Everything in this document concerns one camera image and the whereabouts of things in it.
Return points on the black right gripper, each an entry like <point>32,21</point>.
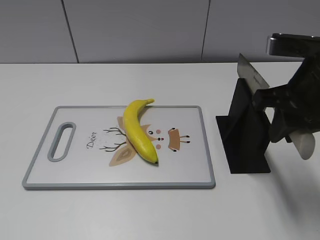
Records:
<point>297,103</point>

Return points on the white-handled kitchen knife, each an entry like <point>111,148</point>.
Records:
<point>303,140</point>

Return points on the yellow plastic banana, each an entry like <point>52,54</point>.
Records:
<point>134,132</point>

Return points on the black knife stand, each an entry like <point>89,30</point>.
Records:
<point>244,133</point>

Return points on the white grey-rimmed cutting board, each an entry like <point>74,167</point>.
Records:
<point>85,148</point>

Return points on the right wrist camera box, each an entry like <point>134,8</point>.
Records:
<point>292,45</point>

